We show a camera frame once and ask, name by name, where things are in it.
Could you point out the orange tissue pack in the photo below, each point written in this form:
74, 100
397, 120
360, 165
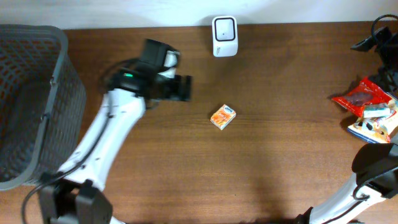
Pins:
223, 116

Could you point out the green tissue pack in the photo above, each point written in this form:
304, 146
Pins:
375, 111

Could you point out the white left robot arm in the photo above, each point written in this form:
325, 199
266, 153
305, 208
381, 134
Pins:
75, 193

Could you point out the red candy bag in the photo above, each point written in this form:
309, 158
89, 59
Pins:
366, 93

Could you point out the grey plastic basket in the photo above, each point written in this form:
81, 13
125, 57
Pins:
42, 103

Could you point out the cream snack bag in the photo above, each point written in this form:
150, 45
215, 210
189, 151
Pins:
376, 130

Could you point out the white barcode scanner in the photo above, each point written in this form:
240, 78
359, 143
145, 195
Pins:
225, 36

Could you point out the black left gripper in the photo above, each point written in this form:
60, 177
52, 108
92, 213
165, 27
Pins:
185, 88

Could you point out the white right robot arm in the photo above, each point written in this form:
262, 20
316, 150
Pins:
374, 168

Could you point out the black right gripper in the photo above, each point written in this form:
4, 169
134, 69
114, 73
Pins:
376, 39

